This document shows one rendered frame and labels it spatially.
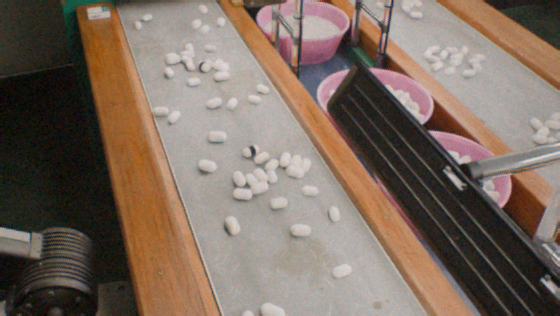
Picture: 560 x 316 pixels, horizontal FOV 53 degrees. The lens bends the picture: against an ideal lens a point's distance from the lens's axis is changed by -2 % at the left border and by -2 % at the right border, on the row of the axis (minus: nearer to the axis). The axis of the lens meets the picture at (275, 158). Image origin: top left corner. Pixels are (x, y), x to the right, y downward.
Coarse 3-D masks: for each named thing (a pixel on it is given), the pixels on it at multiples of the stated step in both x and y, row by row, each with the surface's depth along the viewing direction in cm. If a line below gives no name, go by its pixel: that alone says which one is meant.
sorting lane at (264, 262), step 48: (192, 0) 180; (144, 48) 154; (240, 48) 155; (192, 96) 136; (240, 96) 136; (192, 144) 121; (240, 144) 122; (288, 144) 122; (192, 192) 109; (288, 192) 110; (336, 192) 110; (240, 240) 100; (288, 240) 100; (336, 240) 101; (240, 288) 92; (288, 288) 92; (336, 288) 92; (384, 288) 92
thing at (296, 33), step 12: (300, 0) 131; (276, 12) 148; (300, 12) 133; (276, 24) 150; (288, 24) 143; (300, 24) 134; (276, 36) 152; (300, 36) 136; (276, 48) 154; (300, 48) 139; (300, 60) 141; (300, 72) 144
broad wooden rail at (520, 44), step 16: (448, 0) 180; (464, 0) 180; (480, 0) 180; (464, 16) 172; (480, 16) 171; (496, 16) 171; (480, 32) 167; (496, 32) 162; (512, 32) 163; (528, 32) 163; (512, 48) 156; (528, 48) 155; (544, 48) 156; (528, 64) 151; (544, 64) 148
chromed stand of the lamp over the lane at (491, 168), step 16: (544, 144) 60; (480, 160) 57; (496, 160) 57; (512, 160) 58; (528, 160) 58; (544, 160) 59; (448, 176) 57; (480, 176) 56; (496, 176) 57; (544, 224) 68; (544, 240) 69; (544, 288) 47
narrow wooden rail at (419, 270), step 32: (224, 0) 174; (256, 32) 158; (288, 96) 132; (320, 128) 123; (352, 160) 114; (352, 192) 107; (384, 224) 100; (416, 256) 95; (416, 288) 90; (448, 288) 89
